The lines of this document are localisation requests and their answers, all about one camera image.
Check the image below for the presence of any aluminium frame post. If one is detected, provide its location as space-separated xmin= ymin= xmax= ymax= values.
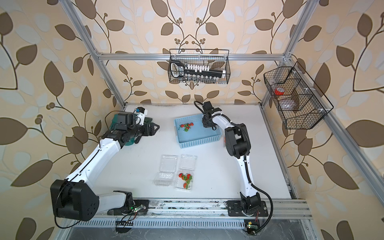
xmin=59 ymin=0 xmax=126 ymax=109

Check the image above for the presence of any black wire basket wall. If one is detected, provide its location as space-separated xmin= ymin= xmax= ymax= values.
xmin=168 ymin=48 xmax=231 ymax=85
xmin=264 ymin=62 xmax=334 ymax=130

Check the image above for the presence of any black wire basket back wall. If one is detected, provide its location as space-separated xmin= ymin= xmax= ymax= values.
xmin=168 ymin=48 xmax=231 ymax=85

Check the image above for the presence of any clear clamshell container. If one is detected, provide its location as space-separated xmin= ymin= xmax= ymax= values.
xmin=154 ymin=155 xmax=178 ymax=187
xmin=175 ymin=154 xmax=197 ymax=191
xmin=222 ymin=135 xmax=226 ymax=149

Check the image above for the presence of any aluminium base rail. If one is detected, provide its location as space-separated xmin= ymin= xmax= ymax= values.
xmin=62 ymin=199 xmax=313 ymax=229

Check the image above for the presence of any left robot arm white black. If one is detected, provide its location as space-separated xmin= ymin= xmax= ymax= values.
xmin=50 ymin=123 xmax=160 ymax=223

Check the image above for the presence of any black white tool set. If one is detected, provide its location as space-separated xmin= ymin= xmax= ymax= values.
xmin=169 ymin=61 xmax=229 ymax=79

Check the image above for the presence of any strawberry cluster with green leaves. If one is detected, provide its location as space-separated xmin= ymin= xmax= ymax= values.
xmin=178 ymin=123 xmax=194 ymax=132

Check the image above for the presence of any red tape roll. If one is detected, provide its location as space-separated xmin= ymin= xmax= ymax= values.
xmin=274 ymin=87 xmax=285 ymax=96

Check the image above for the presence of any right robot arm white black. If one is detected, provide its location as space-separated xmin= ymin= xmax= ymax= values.
xmin=194 ymin=101 xmax=265 ymax=216

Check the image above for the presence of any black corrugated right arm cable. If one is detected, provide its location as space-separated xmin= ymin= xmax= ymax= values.
xmin=193 ymin=100 xmax=274 ymax=235

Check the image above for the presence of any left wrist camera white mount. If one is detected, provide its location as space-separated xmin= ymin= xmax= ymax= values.
xmin=116 ymin=107 xmax=148 ymax=127

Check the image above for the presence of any light blue perforated plastic basket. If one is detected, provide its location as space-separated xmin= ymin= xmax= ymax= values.
xmin=174 ymin=114 xmax=222 ymax=149

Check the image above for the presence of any green tool case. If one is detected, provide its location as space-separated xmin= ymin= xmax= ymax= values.
xmin=108 ymin=114 xmax=152 ymax=148

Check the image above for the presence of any black wire basket right wall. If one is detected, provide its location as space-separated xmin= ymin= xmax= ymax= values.
xmin=264 ymin=62 xmax=334 ymax=130

